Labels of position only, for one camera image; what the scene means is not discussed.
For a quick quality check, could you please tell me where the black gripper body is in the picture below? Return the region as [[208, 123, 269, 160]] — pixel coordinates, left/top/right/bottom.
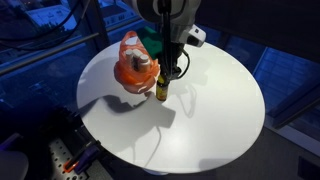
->
[[158, 24, 184, 72]]

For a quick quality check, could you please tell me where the brown bottle yellow cap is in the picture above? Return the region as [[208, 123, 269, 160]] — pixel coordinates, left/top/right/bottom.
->
[[156, 75, 168, 101]]

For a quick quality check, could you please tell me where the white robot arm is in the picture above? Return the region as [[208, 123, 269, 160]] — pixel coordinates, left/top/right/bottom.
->
[[123, 0, 206, 80]]

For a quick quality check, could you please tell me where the white cap bottle right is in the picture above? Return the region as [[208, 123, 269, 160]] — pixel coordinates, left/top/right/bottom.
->
[[139, 55, 150, 73]]

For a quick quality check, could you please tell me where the white cap bottle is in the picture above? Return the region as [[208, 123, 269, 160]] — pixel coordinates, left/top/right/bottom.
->
[[125, 49, 133, 66], [139, 55, 150, 73], [133, 49, 142, 67]]

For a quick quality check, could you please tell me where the white cap bottle middle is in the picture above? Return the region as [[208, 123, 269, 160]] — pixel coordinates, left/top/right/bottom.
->
[[133, 49, 142, 67]]

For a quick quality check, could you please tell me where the white cap bottle left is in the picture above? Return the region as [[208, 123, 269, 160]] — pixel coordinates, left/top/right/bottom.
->
[[125, 49, 133, 66]]

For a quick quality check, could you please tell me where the orange plastic bag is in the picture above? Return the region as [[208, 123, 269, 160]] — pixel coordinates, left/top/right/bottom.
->
[[114, 31, 159, 94]]

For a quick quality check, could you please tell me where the green block on wrist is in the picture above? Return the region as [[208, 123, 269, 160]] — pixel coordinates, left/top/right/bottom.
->
[[137, 26, 163, 60]]

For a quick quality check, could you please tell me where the round white table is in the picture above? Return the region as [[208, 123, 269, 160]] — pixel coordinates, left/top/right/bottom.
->
[[77, 43, 265, 174]]

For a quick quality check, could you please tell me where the metal window handrail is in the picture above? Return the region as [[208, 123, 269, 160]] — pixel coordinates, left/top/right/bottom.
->
[[0, 31, 101, 76]]

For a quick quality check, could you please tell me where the purple orange clamp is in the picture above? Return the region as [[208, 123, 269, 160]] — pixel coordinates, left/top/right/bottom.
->
[[63, 142, 100, 174]]

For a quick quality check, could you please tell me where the grey perforated metal plate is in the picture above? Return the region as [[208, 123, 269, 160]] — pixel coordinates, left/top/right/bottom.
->
[[49, 139, 88, 180]]

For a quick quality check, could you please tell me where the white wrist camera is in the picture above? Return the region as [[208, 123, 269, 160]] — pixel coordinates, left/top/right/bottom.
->
[[180, 25, 206, 47]]

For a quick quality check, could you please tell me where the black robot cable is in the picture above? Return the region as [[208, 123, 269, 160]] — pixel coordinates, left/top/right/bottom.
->
[[0, 0, 91, 51]]

